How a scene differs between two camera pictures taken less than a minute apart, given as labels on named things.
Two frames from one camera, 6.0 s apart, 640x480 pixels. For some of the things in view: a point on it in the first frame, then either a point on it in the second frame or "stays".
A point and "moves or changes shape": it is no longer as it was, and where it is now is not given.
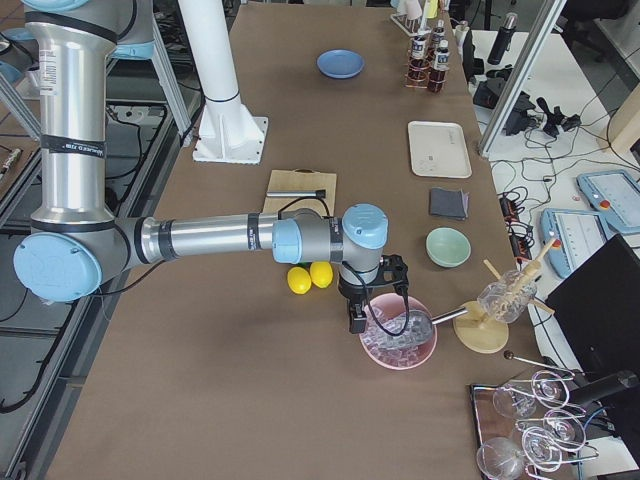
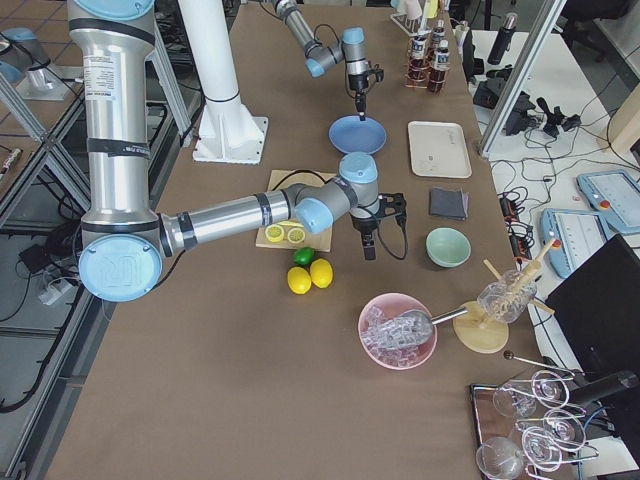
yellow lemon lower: [321, 273] stays
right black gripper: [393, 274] to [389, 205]
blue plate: [340, 63] moves or changes shape
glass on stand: [508, 297] stays
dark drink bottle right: [441, 61] stays
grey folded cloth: [449, 203] stays
